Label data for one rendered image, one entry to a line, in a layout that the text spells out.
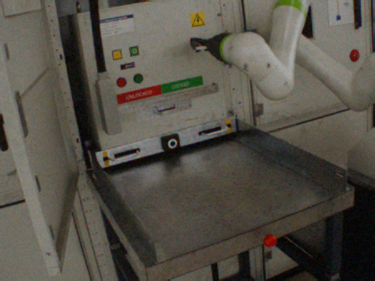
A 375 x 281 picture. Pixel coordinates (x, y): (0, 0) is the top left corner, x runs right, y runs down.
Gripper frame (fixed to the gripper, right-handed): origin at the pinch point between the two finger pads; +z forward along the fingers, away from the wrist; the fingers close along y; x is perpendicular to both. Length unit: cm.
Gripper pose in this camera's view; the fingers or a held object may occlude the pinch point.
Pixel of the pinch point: (196, 42)
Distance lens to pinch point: 155.3
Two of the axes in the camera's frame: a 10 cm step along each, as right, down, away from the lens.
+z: -4.0, -2.6, 8.8
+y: 9.1, -2.4, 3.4
